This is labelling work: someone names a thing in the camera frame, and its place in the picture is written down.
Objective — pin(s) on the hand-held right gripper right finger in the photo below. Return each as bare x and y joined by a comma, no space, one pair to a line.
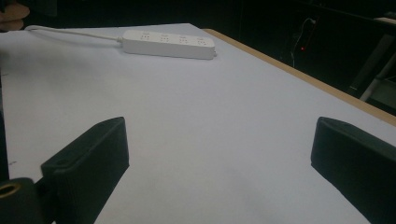
355,158

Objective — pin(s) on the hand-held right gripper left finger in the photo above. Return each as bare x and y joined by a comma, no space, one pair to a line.
88,161

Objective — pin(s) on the metal stand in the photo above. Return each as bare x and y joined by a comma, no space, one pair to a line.
372,67

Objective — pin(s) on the white power strip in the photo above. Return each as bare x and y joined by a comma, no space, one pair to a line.
168,46

